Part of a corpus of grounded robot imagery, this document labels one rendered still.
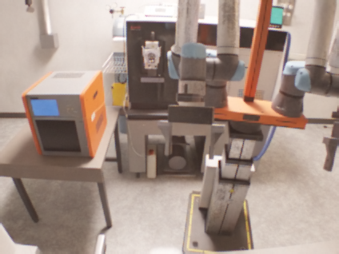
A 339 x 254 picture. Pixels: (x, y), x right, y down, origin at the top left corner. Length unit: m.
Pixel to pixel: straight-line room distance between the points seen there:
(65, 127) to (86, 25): 1.80
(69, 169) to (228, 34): 1.12
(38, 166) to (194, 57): 1.17
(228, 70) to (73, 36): 2.47
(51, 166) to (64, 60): 1.92
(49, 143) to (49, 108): 0.24
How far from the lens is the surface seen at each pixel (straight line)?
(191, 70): 0.65
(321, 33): 0.89
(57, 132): 1.43
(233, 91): 1.90
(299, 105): 1.10
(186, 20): 0.90
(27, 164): 1.56
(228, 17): 0.81
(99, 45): 2.97
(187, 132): 1.92
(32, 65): 3.38
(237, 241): 1.61
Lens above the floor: 1.60
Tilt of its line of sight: 31 degrees down
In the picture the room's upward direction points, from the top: 3 degrees clockwise
